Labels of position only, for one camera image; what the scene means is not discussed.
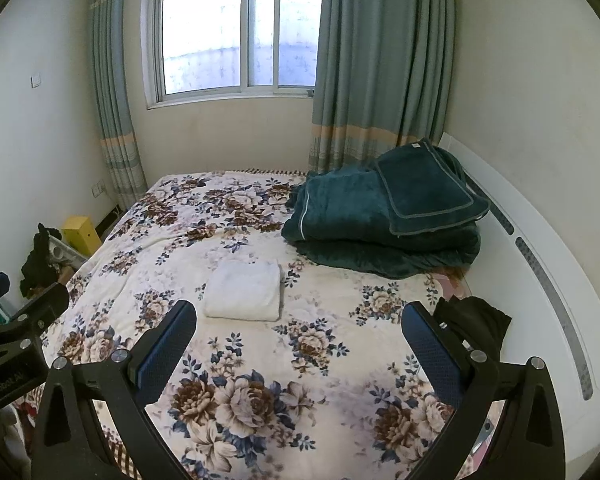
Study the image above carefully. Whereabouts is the dark green pillow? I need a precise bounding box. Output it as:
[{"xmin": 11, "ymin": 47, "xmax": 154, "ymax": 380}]
[{"xmin": 375, "ymin": 137, "xmax": 491, "ymax": 237}]

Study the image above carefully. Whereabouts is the black garment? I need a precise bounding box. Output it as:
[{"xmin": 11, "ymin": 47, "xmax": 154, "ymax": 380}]
[{"xmin": 432, "ymin": 296, "xmax": 512, "ymax": 361}]

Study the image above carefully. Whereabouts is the dark green quilt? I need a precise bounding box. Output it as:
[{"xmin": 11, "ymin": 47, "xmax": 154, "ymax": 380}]
[{"xmin": 281, "ymin": 147, "xmax": 483, "ymax": 281}]

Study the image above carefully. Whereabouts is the window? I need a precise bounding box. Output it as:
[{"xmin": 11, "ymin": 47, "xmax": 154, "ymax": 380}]
[{"xmin": 141, "ymin": 0, "xmax": 327, "ymax": 110}]

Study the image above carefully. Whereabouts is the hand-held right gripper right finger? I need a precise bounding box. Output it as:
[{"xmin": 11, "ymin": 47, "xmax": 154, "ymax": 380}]
[{"xmin": 401, "ymin": 301, "xmax": 567, "ymax": 480}]

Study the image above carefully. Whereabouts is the white small garment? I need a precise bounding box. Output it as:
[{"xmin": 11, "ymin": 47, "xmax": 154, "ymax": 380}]
[{"xmin": 202, "ymin": 259, "xmax": 282, "ymax": 322}]

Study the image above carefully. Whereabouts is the white headboard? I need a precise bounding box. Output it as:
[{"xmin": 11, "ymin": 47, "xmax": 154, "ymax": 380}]
[{"xmin": 437, "ymin": 132, "xmax": 600, "ymax": 467}]

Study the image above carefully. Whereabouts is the dark cloth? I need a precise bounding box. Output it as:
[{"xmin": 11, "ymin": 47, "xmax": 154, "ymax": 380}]
[{"xmin": 20, "ymin": 222, "xmax": 64, "ymax": 297}]

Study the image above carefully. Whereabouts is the yellow box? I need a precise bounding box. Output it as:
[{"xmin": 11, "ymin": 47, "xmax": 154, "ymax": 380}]
[{"xmin": 61, "ymin": 216, "xmax": 104, "ymax": 261}]

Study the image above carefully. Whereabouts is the floral printed blanket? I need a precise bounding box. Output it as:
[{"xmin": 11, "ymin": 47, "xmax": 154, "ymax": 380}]
[{"xmin": 22, "ymin": 170, "xmax": 486, "ymax": 480}]

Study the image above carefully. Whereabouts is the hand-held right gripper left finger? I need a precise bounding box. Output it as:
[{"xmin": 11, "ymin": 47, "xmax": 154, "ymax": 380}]
[{"xmin": 30, "ymin": 300, "xmax": 198, "ymax": 480}]

